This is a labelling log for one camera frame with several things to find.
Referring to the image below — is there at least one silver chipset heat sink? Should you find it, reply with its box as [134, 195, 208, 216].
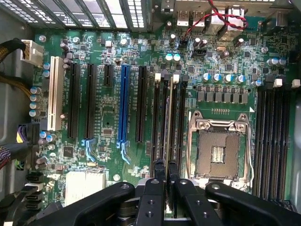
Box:
[65, 171, 106, 207]

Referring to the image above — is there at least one long black expansion slot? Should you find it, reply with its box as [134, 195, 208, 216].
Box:
[85, 63, 97, 139]
[135, 65, 148, 143]
[67, 62, 81, 139]

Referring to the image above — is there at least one metal wire locking lever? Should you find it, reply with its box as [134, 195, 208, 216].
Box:
[246, 121, 255, 188]

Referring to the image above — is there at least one blue expansion slot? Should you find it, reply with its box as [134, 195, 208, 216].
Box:
[117, 65, 131, 165]

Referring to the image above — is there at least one black main power connector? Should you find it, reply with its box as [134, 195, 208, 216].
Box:
[16, 123, 40, 145]

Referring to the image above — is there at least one black RAM slot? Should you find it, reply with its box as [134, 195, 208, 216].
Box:
[263, 82, 274, 200]
[253, 88, 265, 197]
[159, 73, 169, 163]
[166, 72, 181, 165]
[272, 79, 283, 201]
[150, 73, 162, 165]
[176, 75, 189, 165]

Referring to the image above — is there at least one grey metal PC case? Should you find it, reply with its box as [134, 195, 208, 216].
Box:
[0, 0, 301, 226]

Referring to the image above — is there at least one purple black cable bundle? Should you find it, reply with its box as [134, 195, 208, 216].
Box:
[0, 141, 33, 170]

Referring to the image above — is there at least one short black expansion slot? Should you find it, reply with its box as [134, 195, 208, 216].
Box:
[103, 64, 114, 87]

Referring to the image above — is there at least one red black twisted wire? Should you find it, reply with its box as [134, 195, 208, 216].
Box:
[184, 4, 248, 38]

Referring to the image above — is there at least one white PCI expansion slot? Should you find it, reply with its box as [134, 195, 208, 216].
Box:
[48, 56, 64, 132]

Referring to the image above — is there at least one silver CPU socket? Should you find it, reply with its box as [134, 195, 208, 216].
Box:
[187, 110, 255, 190]

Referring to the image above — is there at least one silver USB port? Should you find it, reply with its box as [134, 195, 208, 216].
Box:
[176, 10, 190, 27]
[192, 10, 205, 27]

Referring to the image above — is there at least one white power connector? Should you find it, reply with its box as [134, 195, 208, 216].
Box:
[20, 39, 44, 68]

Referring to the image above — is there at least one silver network port block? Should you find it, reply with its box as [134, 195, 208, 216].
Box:
[211, 6, 246, 30]

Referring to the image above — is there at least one green PC motherboard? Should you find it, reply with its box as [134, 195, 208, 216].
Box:
[32, 14, 297, 212]

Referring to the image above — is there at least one black yellow braided cable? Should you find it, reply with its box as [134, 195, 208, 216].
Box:
[0, 74, 32, 98]
[0, 40, 25, 64]

